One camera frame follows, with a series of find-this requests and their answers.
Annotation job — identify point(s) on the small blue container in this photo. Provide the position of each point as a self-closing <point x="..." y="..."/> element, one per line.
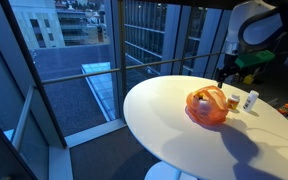
<point x="204" y="106"/>

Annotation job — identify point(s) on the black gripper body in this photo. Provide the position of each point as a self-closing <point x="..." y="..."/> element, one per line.
<point x="231" y="68"/>

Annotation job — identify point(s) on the white table pedestal base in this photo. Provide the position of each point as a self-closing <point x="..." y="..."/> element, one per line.
<point x="162" y="171"/>

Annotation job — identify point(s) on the yellow object on floor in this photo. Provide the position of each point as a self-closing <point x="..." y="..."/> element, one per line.
<point x="248" y="79"/>

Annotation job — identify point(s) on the orange plastic bag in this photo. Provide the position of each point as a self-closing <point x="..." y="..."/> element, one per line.
<point x="210" y="113"/>

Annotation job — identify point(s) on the amber pill bottle white cap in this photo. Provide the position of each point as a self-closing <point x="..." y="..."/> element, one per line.
<point x="233" y="102"/>

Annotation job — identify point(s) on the tall white plastic bottle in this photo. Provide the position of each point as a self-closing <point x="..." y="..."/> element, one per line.
<point x="250" y="101"/>

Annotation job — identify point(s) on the grey window mullion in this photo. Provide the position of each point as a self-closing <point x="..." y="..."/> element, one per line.
<point x="122" y="50"/>

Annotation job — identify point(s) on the metal window handrail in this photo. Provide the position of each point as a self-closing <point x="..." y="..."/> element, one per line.
<point x="84" y="75"/>

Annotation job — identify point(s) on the dark bottle yellow cap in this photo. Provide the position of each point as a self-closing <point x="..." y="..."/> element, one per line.
<point x="201" y="96"/>

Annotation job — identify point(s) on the dark slanted window frame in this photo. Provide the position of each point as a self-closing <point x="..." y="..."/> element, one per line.
<point x="34" y="73"/>

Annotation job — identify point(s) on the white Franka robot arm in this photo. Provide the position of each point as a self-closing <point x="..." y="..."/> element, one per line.
<point x="244" y="16"/>

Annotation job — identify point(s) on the orange bottle on floor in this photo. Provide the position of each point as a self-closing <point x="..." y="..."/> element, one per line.
<point x="284" y="109"/>

